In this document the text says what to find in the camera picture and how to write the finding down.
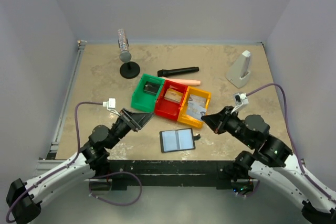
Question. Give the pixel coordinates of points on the silver VIP card stack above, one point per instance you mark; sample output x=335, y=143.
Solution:
x=201, y=101

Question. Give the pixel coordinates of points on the gold card stack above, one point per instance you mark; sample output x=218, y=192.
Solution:
x=173, y=95

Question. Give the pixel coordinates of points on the yellow plastic bin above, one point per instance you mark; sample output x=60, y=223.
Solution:
x=187, y=119

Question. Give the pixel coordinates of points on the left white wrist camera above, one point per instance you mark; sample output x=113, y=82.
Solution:
x=110, y=105

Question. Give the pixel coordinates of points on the green plastic bin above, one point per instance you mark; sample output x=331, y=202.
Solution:
x=145, y=101

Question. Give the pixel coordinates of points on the black card stack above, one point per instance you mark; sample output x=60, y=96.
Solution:
x=151, y=88

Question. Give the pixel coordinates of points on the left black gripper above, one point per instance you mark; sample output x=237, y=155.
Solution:
x=136, y=120

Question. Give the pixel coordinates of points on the red plastic bin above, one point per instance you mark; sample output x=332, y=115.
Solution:
x=166, y=108

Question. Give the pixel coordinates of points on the silver credit card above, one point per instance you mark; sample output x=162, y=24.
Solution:
x=195, y=111

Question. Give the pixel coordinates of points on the glitter microphone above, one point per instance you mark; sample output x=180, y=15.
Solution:
x=125, y=55

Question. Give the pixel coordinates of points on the black microphone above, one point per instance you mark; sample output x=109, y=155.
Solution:
x=176, y=72

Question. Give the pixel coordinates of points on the aluminium frame rail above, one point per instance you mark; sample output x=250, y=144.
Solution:
x=46, y=74

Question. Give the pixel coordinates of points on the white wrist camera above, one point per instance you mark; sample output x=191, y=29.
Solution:
x=241, y=101
x=110, y=105

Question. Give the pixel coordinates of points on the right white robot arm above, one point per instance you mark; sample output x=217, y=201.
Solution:
x=273, y=162

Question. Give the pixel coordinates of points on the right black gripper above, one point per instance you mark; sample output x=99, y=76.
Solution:
x=218, y=121

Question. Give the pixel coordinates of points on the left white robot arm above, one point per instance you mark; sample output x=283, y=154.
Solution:
x=25, y=199

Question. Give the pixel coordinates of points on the black round microphone stand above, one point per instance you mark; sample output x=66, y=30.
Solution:
x=129, y=70

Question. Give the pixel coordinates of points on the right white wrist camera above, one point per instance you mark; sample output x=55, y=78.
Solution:
x=241, y=101

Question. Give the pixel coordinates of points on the white wedge charging dock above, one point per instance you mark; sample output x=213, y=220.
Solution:
x=239, y=73

